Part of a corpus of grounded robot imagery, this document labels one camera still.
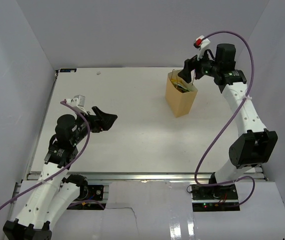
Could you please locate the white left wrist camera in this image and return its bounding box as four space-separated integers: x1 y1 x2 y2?
62 95 88 115

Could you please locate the brown paper bag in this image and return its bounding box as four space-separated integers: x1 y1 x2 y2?
165 69 198 118

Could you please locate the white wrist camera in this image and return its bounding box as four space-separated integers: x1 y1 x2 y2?
193 35 211 61
62 95 88 115

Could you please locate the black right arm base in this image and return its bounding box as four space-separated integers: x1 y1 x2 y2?
186 184 240 213

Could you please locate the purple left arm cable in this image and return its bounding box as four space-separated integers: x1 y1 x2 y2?
0 100 107 240

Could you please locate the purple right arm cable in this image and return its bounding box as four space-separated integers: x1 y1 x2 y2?
186 30 256 207

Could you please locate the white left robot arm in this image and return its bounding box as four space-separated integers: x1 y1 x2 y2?
3 106 118 240

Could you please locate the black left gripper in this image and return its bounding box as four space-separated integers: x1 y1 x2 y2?
70 106 117 146

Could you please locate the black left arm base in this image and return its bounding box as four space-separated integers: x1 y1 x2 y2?
62 174 104 201

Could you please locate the left blue table label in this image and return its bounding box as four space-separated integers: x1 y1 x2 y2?
59 68 77 73

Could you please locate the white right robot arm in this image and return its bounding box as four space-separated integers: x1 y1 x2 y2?
178 39 278 200

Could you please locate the yellow m&m's candy bag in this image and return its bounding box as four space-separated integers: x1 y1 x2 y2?
170 78 190 93

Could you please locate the green snack packet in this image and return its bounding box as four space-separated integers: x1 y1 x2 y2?
176 83 189 93

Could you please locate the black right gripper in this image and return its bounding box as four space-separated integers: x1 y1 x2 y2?
178 47 221 84

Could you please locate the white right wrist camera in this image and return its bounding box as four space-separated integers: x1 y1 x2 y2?
193 35 211 61

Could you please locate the aluminium front rail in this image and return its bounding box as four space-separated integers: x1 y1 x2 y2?
26 172 266 182

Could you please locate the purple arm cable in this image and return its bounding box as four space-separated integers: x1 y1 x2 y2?
0 100 107 240
186 30 256 207

